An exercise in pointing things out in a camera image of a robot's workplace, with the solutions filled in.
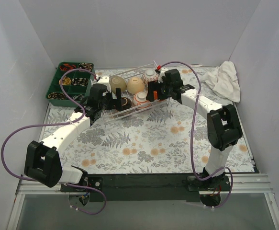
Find cream bird pattern bowl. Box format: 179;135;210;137
127;77;145;94

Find dark floral scrunchie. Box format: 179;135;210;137
72;78;89;87
78;63;94;71

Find aluminium frame rail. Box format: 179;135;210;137
7;173;279;230

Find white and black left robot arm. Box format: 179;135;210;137
24;83;122;192

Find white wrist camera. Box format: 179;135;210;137
97;76;112;92
155;67;169;83

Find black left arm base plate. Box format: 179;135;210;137
60;176;103;193

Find white wire dish rack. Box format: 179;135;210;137
101;60;169;123

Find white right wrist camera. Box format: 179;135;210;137
155;67;169;83

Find white bowl red wreath pattern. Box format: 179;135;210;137
133;91;151;109

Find orange plastic bowl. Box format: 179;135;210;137
153;91;158;100

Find black gold pattern bowl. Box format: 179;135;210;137
116;97;132;112

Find crumpled white cloth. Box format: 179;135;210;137
200;61;241;103

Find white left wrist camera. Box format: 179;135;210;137
97;76;112;92

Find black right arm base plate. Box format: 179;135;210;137
186;176;231;192

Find green compartment organizer tray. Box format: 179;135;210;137
45;62;94;107

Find orange black hair ties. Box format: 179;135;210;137
58;63;77;72

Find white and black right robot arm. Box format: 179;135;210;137
146;67;243;190

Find dark floral scrunchie back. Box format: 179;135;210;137
78;63;94;71

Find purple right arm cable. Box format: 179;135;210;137
157;61;233;210

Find dark patterned scrunchie front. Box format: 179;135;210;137
47;92;66;100

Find yellow rubber bands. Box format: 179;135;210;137
58;77;72;86

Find olive tan bowl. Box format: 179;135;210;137
110;76;126;93

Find white red diamond pattern bowl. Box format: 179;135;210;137
142;69;158;84

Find dark floral scrunchie middle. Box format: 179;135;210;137
72;78;89;87

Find floral patterned table mat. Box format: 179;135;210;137
33;66;256;175

